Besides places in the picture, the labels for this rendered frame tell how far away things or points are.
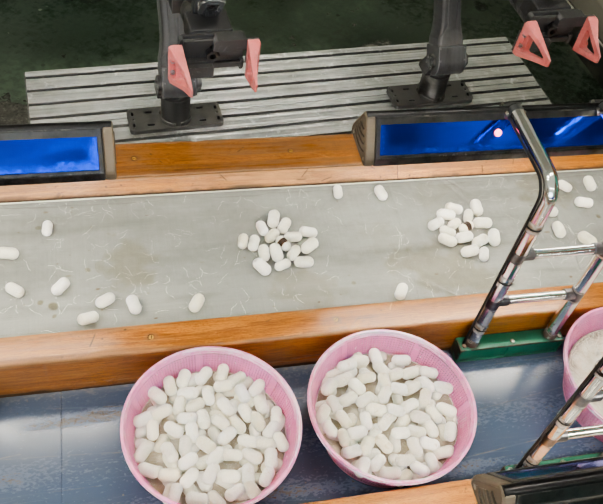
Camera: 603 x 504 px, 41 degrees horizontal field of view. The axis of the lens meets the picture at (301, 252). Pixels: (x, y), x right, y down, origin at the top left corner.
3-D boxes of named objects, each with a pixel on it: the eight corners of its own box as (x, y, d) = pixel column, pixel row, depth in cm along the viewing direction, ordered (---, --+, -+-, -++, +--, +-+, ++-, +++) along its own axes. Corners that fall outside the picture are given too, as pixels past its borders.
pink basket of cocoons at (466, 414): (269, 400, 131) (275, 370, 124) (396, 336, 143) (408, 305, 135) (361, 540, 119) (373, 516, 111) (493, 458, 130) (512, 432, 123)
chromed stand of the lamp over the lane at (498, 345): (423, 277, 152) (497, 95, 118) (519, 269, 156) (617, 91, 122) (454, 363, 141) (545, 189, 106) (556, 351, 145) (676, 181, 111)
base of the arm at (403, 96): (483, 75, 182) (471, 56, 186) (402, 82, 177) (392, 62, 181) (473, 102, 188) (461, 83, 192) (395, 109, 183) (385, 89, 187)
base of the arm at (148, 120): (226, 97, 166) (219, 76, 170) (129, 106, 161) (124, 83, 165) (224, 126, 172) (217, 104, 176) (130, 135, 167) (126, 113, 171)
